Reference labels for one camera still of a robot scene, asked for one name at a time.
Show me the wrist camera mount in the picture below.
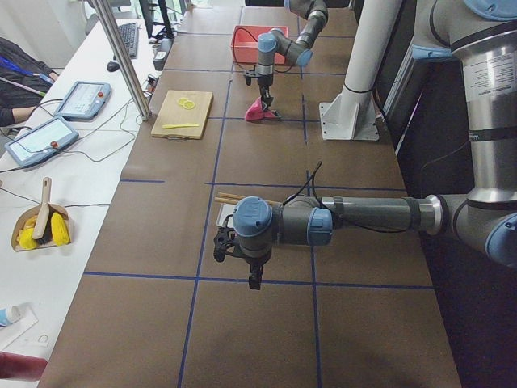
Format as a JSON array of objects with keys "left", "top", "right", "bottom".
[
  {"left": 243, "top": 65, "right": 262, "bottom": 86},
  {"left": 213, "top": 226, "right": 243, "bottom": 263}
]

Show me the aluminium frame post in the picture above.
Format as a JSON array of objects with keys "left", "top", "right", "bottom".
[{"left": 91, "top": 0, "right": 152, "bottom": 121}]

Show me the white rack tray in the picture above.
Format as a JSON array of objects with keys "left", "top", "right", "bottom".
[{"left": 216, "top": 203, "right": 235, "bottom": 228}]

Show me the wooden dustpan with brush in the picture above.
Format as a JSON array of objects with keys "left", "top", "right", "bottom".
[{"left": 11, "top": 177, "right": 74, "bottom": 251}]

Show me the bamboo cutting board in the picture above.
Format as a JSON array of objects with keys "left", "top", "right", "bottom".
[{"left": 151, "top": 90, "right": 213, "bottom": 140}]

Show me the yellow plastic knife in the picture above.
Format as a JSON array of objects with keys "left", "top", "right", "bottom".
[{"left": 162, "top": 123, "right": 200, "bottom": 129}]

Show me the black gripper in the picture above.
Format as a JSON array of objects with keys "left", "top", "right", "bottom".
[
  {"left": 258, "top": 74, "right": 274, "bottom": 113},
  {"left": 245, "top": 255, "right": 267, "bottom": 290}
]

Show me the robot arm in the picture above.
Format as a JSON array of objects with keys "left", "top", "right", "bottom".
[
  {"left": 213, "top": 1, "right": 516, "bottom": 289},
  {"left": 245, "top": 0, "right": 328, "bottom": 118}
]

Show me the black keyboard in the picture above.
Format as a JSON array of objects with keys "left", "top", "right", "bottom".
[{"left": 118, "top": 23, "right": 139, "bottom": 58}]

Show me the red fire extinguisher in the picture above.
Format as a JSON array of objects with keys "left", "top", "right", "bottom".
[{"left": 1, "top": 352, "right": 48, "bottom": 382}]

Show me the pink cleaning cloth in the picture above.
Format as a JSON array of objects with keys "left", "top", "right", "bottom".
[{"left": 244, "top": 98, "right": 281, "bottom": 122}]

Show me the pink plastic bin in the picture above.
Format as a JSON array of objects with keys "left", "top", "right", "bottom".
[{"left": 229, "top": 25, "right": 290, "bottom": 65}]

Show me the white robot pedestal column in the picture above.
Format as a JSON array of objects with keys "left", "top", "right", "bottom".
[{"left": 319, "top": 0, "right": 402, "bottom": 141}]

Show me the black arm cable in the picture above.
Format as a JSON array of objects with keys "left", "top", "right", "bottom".
[{"left": 282, "top": 160, "right": 413, "bottom": 234}]

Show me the seated person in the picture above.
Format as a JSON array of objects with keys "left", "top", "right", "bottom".
[{"left": 1, "top": 37, "right": 59, "bottom": 127}]

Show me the white tube bottle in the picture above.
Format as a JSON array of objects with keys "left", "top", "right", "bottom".
[{"left": 0, "top": 305, "right": 25, "bottom": 328}]

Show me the black computer mouse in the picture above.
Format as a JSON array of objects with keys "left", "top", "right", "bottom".
[{"left": 107, "top": 61, "right": 120, "bottom": 73}]

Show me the black power box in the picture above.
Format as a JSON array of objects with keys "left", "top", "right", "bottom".
[{"left": 153, "top": 38, "right": 174, "bottom": 71}]

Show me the teach pendant tablet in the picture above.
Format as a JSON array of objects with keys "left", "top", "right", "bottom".
[
  {"left": 4, "top": 117, "right": 79, "bottom": 167},
  {"left": 54, "top": 81, "right": 111, "bottom": 121}
]

